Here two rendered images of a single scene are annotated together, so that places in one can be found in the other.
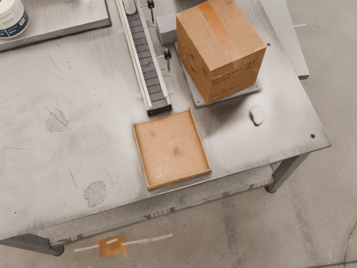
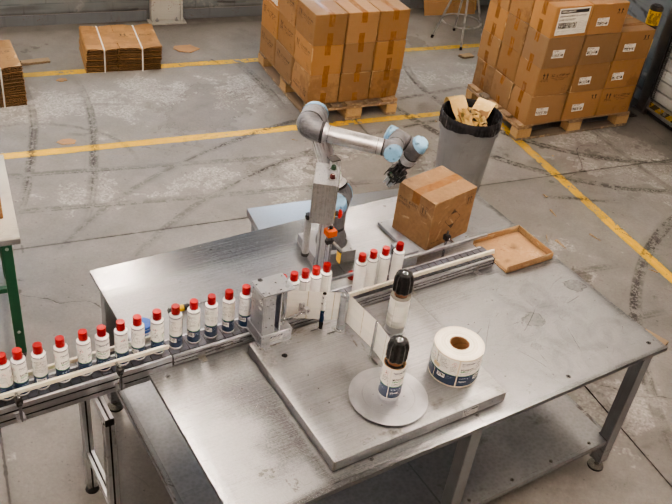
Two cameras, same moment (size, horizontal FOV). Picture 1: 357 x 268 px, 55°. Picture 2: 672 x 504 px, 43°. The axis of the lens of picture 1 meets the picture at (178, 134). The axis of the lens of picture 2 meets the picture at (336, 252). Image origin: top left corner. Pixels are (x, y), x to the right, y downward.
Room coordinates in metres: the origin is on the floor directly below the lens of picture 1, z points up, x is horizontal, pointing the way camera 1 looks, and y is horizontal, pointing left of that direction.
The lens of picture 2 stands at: (2.75, 2.87, 3.21)
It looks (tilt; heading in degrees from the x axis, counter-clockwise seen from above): 36 degrees down; 246
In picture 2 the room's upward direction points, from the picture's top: 8 degrees clockwise
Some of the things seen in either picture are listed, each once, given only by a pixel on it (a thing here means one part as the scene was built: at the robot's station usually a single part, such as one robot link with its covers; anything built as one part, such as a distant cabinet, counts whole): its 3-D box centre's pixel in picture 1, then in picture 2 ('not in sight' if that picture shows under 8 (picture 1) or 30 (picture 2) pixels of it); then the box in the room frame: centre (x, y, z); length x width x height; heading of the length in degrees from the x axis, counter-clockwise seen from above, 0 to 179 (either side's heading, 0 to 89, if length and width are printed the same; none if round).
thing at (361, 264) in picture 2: not in sight; (359, 272); (1.44, 0.23, 0.98); 0.05 x 0.05 x 0.20
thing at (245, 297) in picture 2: not in sight; (245, 305); (1.99, 0.34, 0.98); 0.05 x 0.05 x 0.20
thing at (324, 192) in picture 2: not in sight; (325, 193); (1.63, 0.18, 1.38); 0.17 x 0.10 x 0.19; 67
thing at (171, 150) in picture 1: (170, 145); (513, 248); (0.53, 0.04, 0.85); 0.30 x 0.26 x 0.04; 12
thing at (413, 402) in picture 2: not in sight; (388, 396); (1.56, 0.86, 0.89); 0.31 x 0.31 x 0.01
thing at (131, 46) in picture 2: not in sight; (119, 47); (1.87, -4.27, 0.11); 0.65 x 0.54 x 0.22; 0
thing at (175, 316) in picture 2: not in sight; (175, 325); (2.28, 0.40, 0.98); 0.05 x 0.05 x 0.20
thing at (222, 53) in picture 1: (217, 51); (434, 207); (0.89, -0.19, 0.99); 0.30 x 0.24 x 0.27; 21
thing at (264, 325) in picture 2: not in sight; (270, 309); (1.90, 0.42, 1.01); 0.14 x 0.13 x 0.26; 12
